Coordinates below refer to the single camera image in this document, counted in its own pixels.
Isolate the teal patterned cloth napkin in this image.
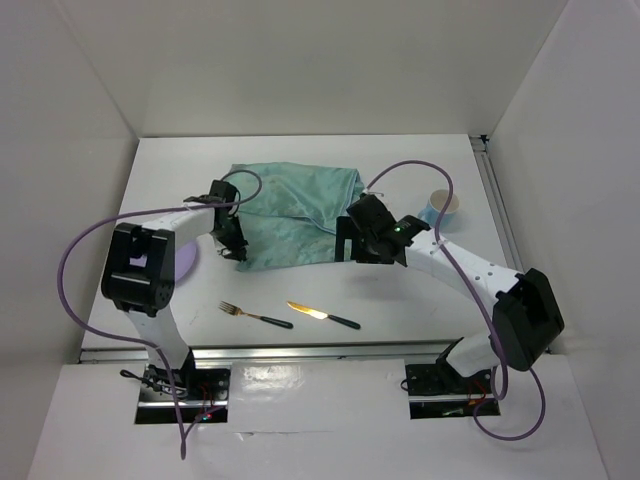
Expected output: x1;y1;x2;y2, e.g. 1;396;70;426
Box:
230;162;364;272

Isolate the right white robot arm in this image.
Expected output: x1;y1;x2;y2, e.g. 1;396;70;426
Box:
334;194;564;392

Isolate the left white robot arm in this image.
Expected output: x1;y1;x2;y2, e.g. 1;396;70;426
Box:
101;180;248;399

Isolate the lilac plastic plate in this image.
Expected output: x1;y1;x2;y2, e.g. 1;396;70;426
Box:
174;241;199;283

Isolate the light blue mug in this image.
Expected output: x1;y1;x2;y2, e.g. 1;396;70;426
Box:
418;189;460;228

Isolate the gold fork green handle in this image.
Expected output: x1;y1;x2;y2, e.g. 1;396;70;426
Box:
218;301;294;330

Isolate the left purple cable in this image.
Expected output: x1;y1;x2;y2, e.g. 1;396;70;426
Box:
58;168;265;461

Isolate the purple cable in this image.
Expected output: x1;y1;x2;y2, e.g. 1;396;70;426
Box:
367;158;547;441
58;168;265;461

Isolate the gold knife green handle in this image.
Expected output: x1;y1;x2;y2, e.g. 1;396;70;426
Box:
287;301;361;330

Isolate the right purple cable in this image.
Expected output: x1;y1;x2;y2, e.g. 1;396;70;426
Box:
367;158;547;441

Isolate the front aluminium rail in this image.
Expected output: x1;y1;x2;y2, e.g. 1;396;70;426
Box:
77;337;551;365

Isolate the aluminium rail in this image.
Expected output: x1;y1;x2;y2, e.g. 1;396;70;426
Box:
468;133;546;341
77;337;551;365

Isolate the right side aluminium rail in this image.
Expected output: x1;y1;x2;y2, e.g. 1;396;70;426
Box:
468;133;546;341

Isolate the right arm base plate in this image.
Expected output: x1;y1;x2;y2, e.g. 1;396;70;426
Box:
400;363;500;420

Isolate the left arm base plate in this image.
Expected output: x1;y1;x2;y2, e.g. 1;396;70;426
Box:
120;366;231;425

